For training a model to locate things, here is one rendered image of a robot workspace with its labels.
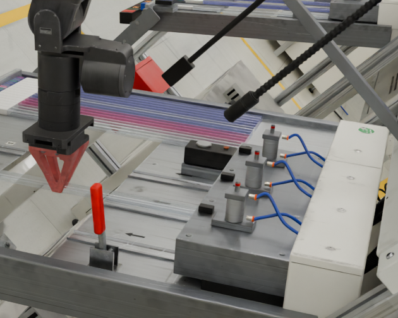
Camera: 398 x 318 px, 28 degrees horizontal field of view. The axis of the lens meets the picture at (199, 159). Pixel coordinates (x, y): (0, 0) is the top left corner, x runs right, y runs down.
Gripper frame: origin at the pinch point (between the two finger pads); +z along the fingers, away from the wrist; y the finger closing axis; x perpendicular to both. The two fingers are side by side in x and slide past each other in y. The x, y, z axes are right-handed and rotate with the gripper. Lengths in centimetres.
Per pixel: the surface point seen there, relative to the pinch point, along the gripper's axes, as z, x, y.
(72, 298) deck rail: 3.7, -11.3, -21.3
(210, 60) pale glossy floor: 73, 58, 337
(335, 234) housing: -6.4, -39.8, -12.9
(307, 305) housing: -0.7, -38.2, -19.6
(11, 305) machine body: 30.3, 14.0, 11.1
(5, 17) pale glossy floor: 25, 108, 188
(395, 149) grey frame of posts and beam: -9.7, -45.3, 8.9
